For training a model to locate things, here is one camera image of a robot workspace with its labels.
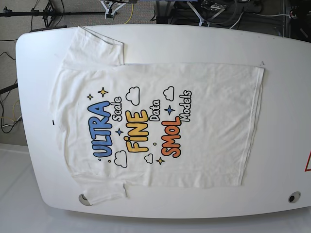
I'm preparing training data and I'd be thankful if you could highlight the black tripod stand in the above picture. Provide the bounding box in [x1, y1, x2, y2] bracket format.
[0, 0, 71, 32]

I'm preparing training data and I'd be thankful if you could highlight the left table cable grommet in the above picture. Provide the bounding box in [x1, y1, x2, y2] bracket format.
[78, 194, 92, 206]

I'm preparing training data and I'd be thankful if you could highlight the table cable grommet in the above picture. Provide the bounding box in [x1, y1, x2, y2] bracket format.
[78, 194, 92, 206]
[288, 191, 301, 203]

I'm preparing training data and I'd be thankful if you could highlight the yellow cable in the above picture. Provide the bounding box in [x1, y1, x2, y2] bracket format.
[124, 2, 135, 25]

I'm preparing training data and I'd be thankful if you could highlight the black floor cables left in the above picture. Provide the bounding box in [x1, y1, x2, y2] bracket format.
[0, 50, 24, 133]

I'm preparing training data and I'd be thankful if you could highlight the black equipment base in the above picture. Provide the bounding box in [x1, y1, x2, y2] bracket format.
[151, 0, 311, 42]

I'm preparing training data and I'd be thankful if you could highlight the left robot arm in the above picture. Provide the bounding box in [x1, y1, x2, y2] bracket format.
[187, 0, 238, 26]

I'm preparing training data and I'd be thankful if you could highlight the white printed T-shirt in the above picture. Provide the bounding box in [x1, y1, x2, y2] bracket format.
[49, 27, 264, 205]

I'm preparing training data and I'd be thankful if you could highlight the white cable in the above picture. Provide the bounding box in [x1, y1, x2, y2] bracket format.
[229, 9, 290, 29]

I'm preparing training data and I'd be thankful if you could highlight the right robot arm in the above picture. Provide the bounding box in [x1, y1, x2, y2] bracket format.
[100, 0, 124, 19]

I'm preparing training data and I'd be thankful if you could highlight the right table cable grommet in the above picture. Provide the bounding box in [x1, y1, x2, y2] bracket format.
[288, 191, 301, 203]

